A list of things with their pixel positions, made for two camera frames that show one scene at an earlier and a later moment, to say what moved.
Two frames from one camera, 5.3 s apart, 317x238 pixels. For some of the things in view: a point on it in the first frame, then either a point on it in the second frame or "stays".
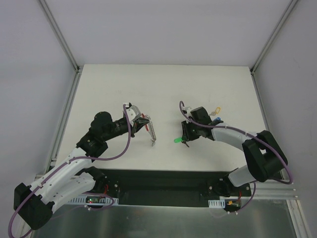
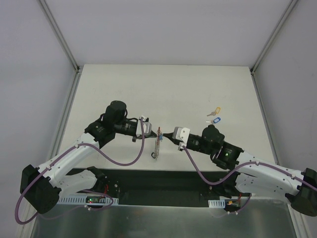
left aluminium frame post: (69, 52) stays
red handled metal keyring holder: (149, 127) to (155, 155)
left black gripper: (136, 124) to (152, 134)
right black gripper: (186, 131) to (180, 141)
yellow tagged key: (218, 109) stays
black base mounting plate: (170, 188) stays
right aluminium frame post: (273, 35) stays
